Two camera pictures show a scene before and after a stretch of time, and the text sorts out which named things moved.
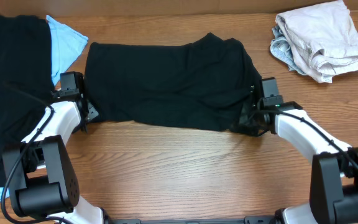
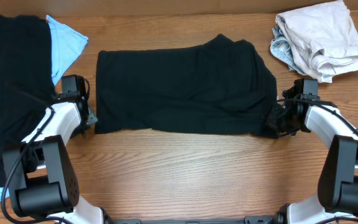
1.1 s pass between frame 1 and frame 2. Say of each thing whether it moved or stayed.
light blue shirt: stayed
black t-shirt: moved
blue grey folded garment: stayed
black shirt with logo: stayed
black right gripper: moved
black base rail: stayed
